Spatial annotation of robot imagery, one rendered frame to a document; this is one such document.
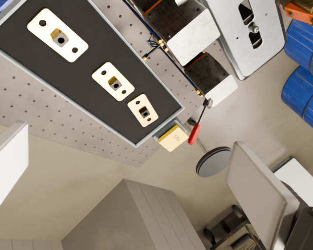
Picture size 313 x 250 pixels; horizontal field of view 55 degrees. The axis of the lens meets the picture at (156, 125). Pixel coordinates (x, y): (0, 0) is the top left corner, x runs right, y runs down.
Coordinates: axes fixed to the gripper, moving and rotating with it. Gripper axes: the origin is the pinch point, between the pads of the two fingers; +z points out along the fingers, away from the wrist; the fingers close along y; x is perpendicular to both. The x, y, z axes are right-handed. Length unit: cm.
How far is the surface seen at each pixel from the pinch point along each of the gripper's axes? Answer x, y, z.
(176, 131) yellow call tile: -15, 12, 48
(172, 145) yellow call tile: -19, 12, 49
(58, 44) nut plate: 3.4, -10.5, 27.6
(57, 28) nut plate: 5.7, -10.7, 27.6
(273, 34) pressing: 9, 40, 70
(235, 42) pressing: 6, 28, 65
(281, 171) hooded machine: -160, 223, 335
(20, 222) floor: -167, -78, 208
